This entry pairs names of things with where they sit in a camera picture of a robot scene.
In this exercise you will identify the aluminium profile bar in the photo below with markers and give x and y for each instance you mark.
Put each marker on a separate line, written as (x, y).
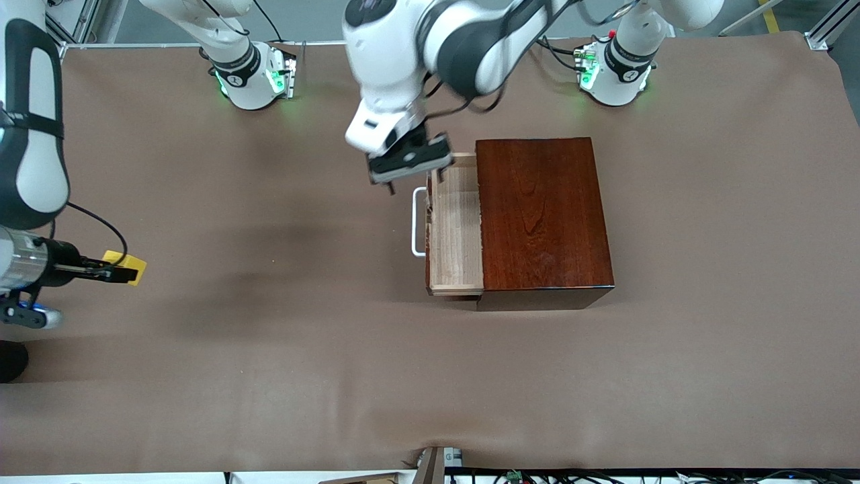
(823, 37)

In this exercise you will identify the aluminium frame with struts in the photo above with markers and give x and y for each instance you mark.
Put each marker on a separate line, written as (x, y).
(84, 17)

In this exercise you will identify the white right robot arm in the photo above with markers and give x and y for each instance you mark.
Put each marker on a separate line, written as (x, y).
(33, 168)

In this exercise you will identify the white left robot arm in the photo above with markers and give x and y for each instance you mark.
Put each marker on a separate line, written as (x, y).
(390, 67)

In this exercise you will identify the metal bracket at table edge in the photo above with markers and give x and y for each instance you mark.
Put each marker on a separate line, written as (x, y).
(433, 467)

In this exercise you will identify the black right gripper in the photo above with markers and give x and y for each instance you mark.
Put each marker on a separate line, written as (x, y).
(62, 258)

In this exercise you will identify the dark wooden drawer cabinet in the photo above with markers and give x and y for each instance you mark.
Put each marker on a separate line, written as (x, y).
(547, 215)

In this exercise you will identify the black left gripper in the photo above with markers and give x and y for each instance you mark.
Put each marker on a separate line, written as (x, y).
(417, 140)

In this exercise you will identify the brown cardboard piece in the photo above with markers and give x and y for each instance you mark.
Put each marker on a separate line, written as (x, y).
(363, 479)

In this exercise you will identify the black round object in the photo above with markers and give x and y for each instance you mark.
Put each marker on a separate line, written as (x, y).
(12, 361)

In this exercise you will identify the yellow block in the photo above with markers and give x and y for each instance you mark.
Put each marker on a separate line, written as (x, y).
(115, 257)

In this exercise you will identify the brown table cover sheet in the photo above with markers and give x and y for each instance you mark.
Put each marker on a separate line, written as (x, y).
(336, 376)

